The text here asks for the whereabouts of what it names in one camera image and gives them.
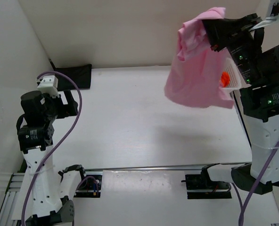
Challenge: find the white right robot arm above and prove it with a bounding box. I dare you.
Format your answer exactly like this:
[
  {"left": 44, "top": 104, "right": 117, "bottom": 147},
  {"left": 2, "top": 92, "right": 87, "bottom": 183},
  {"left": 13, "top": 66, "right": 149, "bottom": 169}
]
[{"left": 202, "top": 14, "right": 279, "bottom": 194}]

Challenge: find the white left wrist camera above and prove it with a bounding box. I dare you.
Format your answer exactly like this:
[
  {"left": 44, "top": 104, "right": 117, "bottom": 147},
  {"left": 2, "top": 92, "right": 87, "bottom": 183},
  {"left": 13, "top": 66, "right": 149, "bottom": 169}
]
[{"left": 37, "top": 75, "right": 60, "bottom": 98}]

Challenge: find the aluminium table edge rail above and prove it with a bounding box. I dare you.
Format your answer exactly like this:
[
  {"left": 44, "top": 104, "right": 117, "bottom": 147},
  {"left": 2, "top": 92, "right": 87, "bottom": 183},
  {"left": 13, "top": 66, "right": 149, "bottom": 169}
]
[{"left": 82, "top": 161, "right": 253, "bottom": 172}]

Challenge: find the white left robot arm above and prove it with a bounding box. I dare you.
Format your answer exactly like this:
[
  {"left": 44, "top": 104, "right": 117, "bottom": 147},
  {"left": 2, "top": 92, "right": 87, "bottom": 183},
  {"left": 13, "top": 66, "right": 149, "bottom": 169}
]
[{"left": 16, "top": 90, "right": 88, "bottom": 226}]

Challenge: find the pink t shirt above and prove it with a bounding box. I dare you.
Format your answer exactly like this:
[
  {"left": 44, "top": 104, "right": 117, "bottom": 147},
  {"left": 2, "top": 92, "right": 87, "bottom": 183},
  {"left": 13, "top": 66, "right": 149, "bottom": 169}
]
[{"left": 164, "top": 7, "right": 234, "bottom": 109}]

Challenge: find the black t shirt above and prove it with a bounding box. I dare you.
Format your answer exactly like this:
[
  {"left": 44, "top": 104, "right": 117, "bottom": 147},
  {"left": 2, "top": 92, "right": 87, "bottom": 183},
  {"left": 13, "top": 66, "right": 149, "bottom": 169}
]
[{"left": 53, "top": 64, "right": 92, "bottom": 91}]

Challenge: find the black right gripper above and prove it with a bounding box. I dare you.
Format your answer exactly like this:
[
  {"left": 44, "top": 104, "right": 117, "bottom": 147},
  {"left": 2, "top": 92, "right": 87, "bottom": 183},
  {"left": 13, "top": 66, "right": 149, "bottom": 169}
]
[{"left": 203, "top": 14, "right": 263, "bottom": 85}]

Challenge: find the white plastic laundry basket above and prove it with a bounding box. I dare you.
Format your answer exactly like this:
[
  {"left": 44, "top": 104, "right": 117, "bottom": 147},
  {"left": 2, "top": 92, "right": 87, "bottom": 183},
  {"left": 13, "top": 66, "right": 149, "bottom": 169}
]
[{"left": 222, "top": 57, "right": 243, "bottom": 93}]

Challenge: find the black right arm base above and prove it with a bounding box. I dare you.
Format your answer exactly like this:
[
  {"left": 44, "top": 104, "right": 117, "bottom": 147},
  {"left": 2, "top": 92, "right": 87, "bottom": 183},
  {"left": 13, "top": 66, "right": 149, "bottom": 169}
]
[{"left": 181, "top": 164, "right": 232, "bottom": 200}]

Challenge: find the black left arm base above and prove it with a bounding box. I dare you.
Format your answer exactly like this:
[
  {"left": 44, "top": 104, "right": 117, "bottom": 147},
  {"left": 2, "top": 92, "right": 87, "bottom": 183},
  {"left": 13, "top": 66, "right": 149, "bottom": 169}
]
[{"left": 74, "top": 174, "right": 103, "bottom": 198}]

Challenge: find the orange t shirt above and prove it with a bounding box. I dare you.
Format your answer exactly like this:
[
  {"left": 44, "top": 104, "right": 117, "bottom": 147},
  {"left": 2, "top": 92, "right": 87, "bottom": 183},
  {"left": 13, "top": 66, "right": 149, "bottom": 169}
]
[{"left": 220, "top": 71, "right": 230, "bottom": 88}]

